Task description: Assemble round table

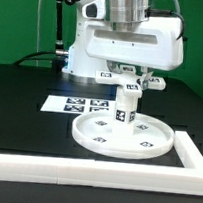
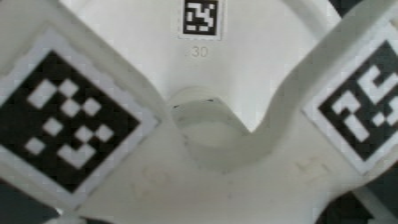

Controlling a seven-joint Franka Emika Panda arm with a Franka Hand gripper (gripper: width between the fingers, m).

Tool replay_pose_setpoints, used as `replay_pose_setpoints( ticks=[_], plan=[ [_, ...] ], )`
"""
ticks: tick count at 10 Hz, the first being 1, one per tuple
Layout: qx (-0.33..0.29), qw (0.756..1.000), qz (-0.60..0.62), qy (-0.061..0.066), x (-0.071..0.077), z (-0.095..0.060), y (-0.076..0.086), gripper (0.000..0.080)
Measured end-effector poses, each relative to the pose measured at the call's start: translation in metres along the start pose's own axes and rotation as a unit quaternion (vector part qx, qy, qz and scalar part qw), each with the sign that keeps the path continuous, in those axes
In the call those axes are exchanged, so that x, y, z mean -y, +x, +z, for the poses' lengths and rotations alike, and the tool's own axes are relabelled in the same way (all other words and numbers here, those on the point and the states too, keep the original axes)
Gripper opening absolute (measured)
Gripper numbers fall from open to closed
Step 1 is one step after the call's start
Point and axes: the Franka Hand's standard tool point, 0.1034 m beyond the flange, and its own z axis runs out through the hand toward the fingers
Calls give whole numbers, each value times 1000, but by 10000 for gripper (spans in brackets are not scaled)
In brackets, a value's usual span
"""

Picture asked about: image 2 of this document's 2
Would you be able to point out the white cross-shaped table base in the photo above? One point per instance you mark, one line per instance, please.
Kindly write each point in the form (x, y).
(95, 154)

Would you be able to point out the white table leg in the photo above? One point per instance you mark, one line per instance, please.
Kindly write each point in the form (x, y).
(208, 122)

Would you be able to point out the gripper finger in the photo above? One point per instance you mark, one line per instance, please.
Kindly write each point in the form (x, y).
(359, 209)

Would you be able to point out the white round table top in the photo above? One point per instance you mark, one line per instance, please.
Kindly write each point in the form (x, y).
(221, 44)

